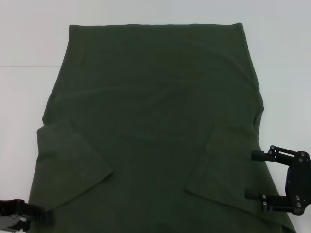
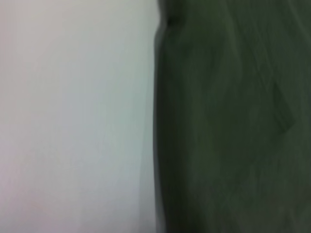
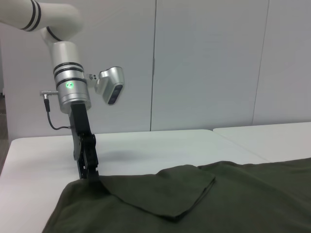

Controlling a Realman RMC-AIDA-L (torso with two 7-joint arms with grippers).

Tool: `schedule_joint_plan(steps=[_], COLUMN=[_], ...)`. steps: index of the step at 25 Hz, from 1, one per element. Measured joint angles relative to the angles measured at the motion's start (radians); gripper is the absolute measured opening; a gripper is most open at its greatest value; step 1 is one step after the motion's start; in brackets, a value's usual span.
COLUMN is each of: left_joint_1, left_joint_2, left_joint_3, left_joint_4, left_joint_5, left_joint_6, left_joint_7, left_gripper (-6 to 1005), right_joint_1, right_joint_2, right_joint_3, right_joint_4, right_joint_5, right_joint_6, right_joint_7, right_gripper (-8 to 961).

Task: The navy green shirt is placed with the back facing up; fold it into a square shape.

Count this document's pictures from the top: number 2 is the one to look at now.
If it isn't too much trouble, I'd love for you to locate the dark green shirt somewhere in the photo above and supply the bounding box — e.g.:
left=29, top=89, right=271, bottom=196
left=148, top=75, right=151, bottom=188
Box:
left=152, top=0, right=311, bottom=233

